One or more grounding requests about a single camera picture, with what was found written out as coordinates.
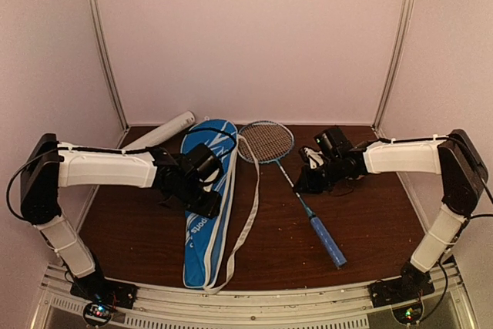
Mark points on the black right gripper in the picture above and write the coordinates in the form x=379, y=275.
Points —
x=303, y=181

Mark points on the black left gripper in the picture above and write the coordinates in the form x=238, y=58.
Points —
x=209, y=208

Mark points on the blue racket bag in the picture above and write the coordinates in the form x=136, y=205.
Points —
x=212, y=148

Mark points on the blue racket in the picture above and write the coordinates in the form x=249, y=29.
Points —
x=269, y=142

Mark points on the white shuttlecock tube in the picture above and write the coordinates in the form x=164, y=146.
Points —
x=164, y=132

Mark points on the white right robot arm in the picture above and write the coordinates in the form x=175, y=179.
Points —
x=443, y=175

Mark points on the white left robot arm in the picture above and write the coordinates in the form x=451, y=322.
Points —
x=57, y=177

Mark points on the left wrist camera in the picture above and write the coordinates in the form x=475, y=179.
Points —
x=204, y=161

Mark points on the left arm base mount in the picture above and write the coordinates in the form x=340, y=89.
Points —
x=104, y=306

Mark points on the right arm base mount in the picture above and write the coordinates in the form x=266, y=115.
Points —
x=404, y=299

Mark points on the aluminium front rail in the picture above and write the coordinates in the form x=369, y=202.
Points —
x=344, y=306

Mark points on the left aluminium frame post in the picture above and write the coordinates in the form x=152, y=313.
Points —
x=103, y=54

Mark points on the aluminium frame post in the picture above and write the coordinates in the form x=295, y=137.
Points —
x=404, y=21
x=103, y=54

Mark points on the right aluminium frame post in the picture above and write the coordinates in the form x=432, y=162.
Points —
x=404, y=21

